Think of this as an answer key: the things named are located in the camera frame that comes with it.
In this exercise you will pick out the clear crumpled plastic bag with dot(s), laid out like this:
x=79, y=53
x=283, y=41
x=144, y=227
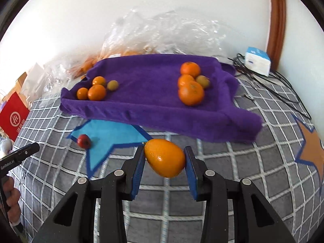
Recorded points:
x=192, y=33
x=54, y=81
x=119, y=38

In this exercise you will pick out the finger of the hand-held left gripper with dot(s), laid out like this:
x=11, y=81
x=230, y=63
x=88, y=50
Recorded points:
x=24, y=152

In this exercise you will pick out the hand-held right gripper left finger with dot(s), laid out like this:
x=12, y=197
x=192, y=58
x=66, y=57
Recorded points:
x=138, y=173

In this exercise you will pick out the oval yellow-orange orange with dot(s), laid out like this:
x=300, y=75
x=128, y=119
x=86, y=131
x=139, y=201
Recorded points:
x=164, y=158

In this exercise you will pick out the large orange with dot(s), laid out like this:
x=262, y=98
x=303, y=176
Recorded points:
x=190, y=68
x=191, y=94
x=184, y=79

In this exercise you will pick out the brown wooden door frame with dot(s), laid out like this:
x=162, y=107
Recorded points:
x=277, y=17

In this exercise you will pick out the red paper bag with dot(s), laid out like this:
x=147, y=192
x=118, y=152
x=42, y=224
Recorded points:
x=14, y=116

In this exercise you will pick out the frosted zip bag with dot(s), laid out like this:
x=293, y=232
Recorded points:
x=38, y=74

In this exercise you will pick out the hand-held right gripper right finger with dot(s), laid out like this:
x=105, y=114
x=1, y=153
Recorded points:
x=192, y=174

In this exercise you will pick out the cardboard box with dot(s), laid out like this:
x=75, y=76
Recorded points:
x=21, y=79

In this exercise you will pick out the purple towel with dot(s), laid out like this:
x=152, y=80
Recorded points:
x=151, y=98

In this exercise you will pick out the small orange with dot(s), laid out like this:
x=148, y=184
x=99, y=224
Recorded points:
x=97, y=93
x=82, y=93
x=99, y=81

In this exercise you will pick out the grey checkered blanket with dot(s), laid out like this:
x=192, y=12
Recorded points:
x=253, y=157

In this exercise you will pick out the person's left hand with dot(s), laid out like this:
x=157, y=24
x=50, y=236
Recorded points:
x=14, y=202

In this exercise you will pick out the small red tomato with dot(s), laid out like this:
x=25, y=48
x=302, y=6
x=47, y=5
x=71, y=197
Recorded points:
x=84, y=141

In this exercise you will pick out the yellow-green fruit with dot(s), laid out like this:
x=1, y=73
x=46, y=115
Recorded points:
x=203, y=81
x=112, y=85

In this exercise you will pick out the white and blue box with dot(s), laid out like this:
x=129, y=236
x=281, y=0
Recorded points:
x=258, y=60

